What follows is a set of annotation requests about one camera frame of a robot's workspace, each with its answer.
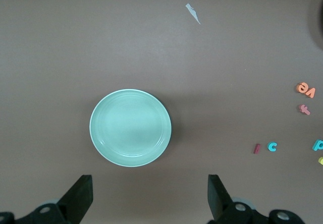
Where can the small white paper scrap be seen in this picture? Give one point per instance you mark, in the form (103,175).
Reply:
(193,13)

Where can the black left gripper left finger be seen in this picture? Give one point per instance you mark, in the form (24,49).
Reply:
(75,196)

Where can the yellow foam letter s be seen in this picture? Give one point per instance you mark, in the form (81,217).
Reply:
(321,161)

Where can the orange foam letter e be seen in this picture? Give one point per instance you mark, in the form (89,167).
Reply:
(300,90)

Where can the green plate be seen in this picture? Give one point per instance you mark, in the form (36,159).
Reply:
(130,127)

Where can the teal foam letter c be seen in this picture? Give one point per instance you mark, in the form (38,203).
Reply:
(269,147)

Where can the orange foam letter v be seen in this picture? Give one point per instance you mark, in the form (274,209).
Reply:
(311,96)

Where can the dark red foam letter i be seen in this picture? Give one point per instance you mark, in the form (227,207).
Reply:
(257,148)

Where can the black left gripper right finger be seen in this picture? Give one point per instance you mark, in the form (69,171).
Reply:
(219,198)

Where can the pink foam letter f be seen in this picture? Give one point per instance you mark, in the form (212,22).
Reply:
(304,110)

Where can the teal foam letter p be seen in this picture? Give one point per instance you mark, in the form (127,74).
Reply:
(315,147)

